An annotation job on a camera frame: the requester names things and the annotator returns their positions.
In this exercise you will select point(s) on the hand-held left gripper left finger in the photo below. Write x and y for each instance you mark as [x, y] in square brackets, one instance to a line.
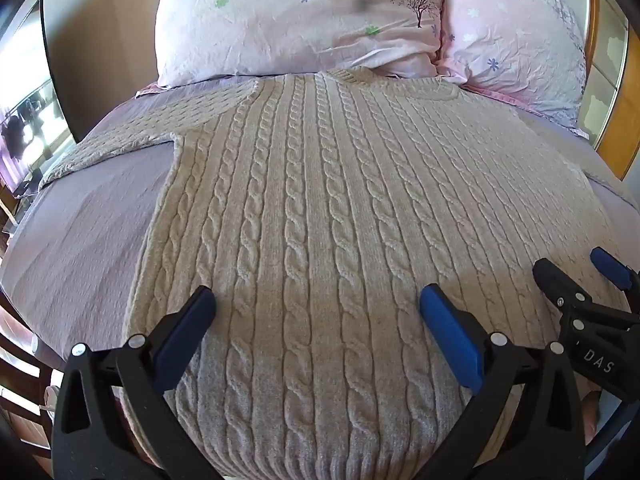
[182, 330]

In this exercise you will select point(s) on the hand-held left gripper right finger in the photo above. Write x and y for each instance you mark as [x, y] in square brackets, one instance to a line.
[450, 330]

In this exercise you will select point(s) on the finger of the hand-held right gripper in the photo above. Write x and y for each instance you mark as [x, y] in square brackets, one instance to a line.
[552, 280]
[612, 267]

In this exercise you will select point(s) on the person's right hand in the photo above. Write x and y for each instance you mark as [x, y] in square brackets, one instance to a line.
[591, 415]

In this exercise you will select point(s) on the purple bed sheet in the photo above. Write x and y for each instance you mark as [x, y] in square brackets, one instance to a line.
[80, 240]

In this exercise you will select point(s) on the dark wooden chair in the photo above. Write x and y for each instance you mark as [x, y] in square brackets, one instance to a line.
[20, 350]

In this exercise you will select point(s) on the wooden headboard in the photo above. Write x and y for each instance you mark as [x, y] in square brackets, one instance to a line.
[607, 60]

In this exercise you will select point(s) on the flat screen television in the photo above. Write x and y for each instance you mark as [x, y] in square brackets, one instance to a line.
[27, 110]

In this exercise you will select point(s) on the pink floral pillow with tree print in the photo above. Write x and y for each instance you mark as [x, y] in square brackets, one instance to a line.
[295, 15]

